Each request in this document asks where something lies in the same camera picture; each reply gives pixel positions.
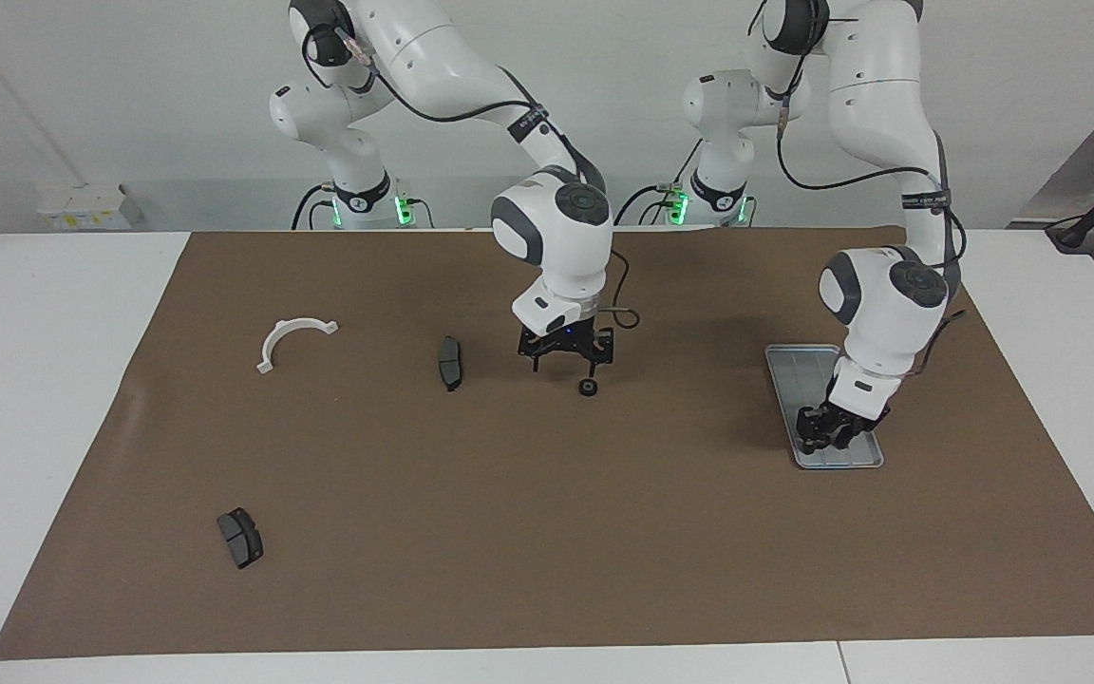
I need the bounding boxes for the silver metal tray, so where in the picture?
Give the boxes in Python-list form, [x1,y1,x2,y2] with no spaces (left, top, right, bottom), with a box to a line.
[764,344,886,470]

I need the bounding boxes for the long dark brake pad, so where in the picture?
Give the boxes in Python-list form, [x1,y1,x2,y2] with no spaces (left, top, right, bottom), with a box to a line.
[437,335,465,392]

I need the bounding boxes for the brown table mat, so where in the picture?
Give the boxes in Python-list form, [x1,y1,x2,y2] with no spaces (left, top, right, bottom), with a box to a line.
[0,226,1094,661]

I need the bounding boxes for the short dark brake pad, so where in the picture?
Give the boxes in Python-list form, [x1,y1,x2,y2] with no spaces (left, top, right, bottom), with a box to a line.
[217,507,264,570]

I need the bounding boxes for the black base cables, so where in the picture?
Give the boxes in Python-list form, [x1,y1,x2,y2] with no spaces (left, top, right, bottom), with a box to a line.
[613,142,705,227]

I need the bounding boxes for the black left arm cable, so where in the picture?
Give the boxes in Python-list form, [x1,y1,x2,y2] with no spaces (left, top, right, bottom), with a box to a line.
[756,0,968,319]

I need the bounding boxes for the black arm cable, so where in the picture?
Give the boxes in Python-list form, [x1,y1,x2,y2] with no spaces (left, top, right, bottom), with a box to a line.
[756,0,968,319]
[305,28,643,330]

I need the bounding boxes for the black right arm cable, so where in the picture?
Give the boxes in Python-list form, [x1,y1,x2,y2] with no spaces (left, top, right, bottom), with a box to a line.
[305,28,643,330]

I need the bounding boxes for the white curved plastic bracket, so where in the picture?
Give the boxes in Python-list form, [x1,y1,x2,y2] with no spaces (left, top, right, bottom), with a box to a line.
[256,318,340,374]

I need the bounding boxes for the white wall box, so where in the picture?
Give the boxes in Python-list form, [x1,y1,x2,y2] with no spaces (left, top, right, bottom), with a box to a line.
[37,185,144,231]

